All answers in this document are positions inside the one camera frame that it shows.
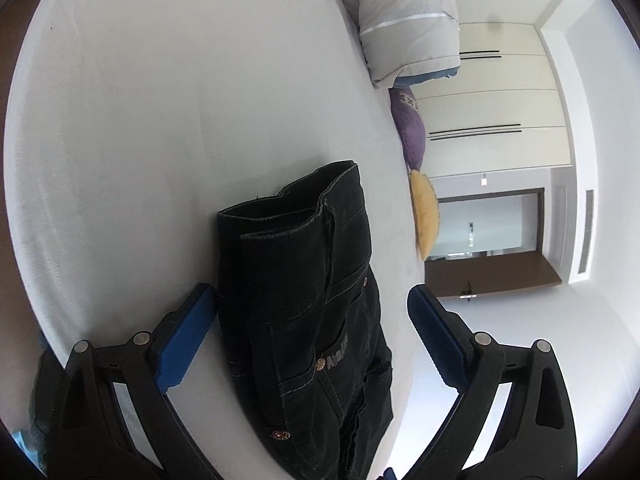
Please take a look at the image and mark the bed with grey headboard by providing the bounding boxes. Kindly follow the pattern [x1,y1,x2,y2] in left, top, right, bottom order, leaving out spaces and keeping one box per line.
[2,0,451,480]

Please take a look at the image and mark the brown wooden door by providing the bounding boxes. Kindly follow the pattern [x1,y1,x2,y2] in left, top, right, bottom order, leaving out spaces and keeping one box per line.
[424,251,563,302]

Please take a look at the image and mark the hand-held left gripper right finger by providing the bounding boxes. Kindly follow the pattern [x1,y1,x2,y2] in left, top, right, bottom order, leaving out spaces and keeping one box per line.
[400,285,577,480]

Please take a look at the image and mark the black denim pants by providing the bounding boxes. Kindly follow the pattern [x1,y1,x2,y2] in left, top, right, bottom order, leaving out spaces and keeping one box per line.
[216,160,396,480]

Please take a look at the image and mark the folded white and blue duvet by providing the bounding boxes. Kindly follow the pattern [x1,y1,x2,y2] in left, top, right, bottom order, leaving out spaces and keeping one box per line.
[320,0,462,88]

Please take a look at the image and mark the yellow cushion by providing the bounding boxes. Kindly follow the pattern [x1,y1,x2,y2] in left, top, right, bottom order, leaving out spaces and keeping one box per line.
[407,169,442,262]

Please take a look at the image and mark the purple cushion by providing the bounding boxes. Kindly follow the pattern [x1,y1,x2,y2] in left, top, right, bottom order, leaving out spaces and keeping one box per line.
[389,85,428,173]

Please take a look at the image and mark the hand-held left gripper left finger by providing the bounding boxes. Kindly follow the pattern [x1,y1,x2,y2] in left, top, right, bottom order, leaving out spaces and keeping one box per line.
[45,284,221,480]

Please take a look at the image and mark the white wardrobe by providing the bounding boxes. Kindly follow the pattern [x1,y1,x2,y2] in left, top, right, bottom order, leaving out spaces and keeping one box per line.
[407,21,573,180]

